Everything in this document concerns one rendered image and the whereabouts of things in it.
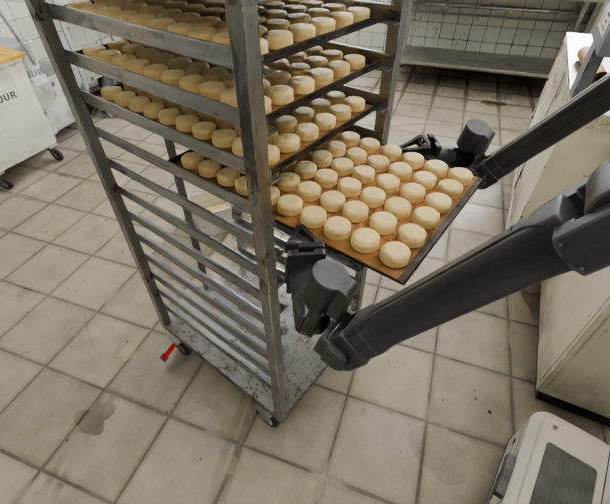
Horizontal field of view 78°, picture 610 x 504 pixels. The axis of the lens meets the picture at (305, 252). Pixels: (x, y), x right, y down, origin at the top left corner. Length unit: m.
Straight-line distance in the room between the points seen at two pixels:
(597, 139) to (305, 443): 1.55
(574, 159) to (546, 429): 1.02
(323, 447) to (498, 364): 0.80
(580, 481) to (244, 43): 1.31
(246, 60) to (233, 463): 1.26
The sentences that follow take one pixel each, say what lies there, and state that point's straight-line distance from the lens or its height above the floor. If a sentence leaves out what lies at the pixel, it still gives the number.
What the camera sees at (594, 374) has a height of 0.28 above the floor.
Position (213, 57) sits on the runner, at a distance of 0.67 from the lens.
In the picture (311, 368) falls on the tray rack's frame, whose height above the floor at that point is 0.15.
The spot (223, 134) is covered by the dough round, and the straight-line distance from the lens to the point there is 0.80.
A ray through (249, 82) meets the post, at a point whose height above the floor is 1.22.
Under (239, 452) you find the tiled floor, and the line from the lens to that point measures 1.50.
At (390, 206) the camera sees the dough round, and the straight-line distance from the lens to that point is 0.75.
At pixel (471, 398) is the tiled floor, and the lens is 1.69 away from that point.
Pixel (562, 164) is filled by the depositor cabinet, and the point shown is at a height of 0.63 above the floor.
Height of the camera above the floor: 1.40
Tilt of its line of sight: 43 degrees down
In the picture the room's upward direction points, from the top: straight up
